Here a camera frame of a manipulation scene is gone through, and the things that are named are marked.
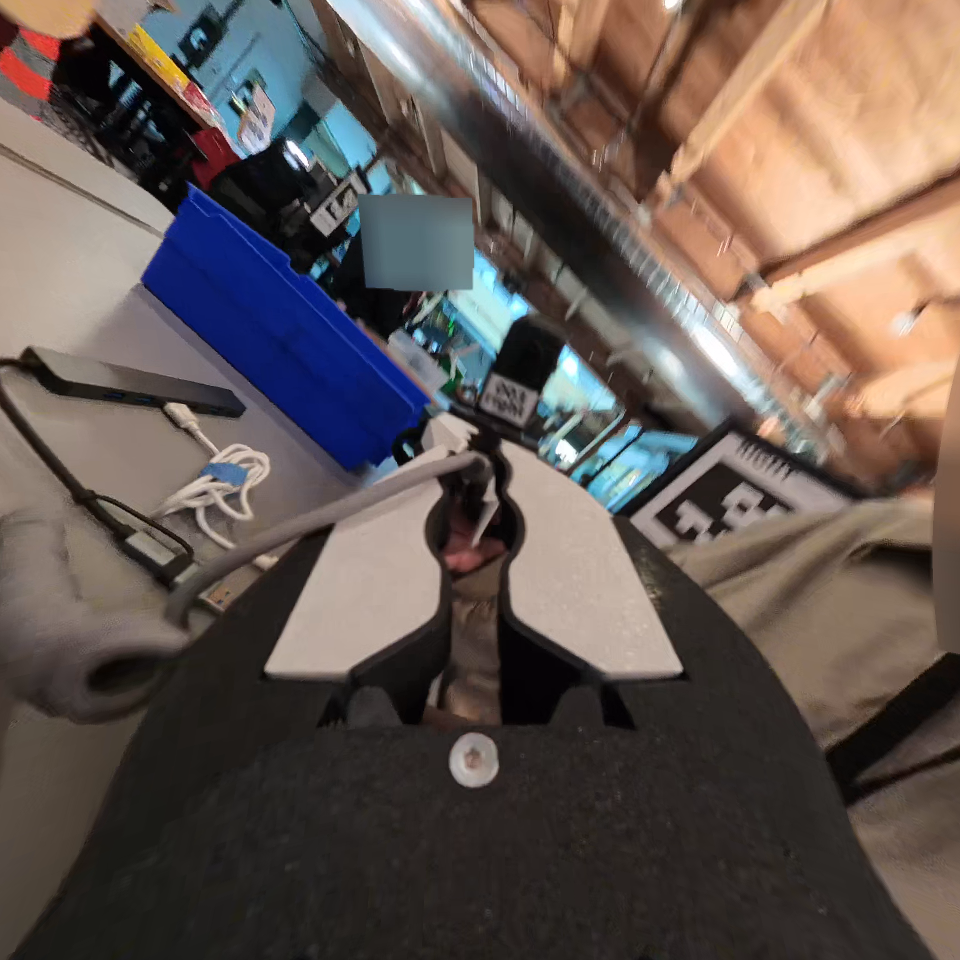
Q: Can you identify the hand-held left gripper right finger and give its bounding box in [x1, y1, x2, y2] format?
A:
[495, 441, 685, 725]

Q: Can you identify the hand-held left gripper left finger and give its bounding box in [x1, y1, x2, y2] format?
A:
[264, 448, 460, 725]

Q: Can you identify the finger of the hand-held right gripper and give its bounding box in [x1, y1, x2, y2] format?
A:
[422, 411, 483, 456]

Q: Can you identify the grey USB cable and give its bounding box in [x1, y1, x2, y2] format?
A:
[0, 450, 496, 725]

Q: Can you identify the white USB cable blue tape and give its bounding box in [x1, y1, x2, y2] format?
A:
[153, 402, 273, 552]

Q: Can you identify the blue plastic bin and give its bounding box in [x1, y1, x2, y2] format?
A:
[141, 183, 434, 472]

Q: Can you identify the person's right forearm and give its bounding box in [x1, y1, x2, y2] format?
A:
[663, 495, 939, 751]

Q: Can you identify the person's right hand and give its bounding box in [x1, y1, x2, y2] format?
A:
[441, 534, 505, 576]

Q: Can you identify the framed black white marker sign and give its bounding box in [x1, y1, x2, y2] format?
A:
[626, 420, 864, 549]

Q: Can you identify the silver ventilation duct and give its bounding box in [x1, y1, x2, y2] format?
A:
[330, 0, 759, 429]

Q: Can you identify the black bag strap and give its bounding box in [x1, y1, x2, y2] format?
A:
[825, 652, 960, 807]

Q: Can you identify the black cable of long hub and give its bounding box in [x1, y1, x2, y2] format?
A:
[0, 358, 99, 504]

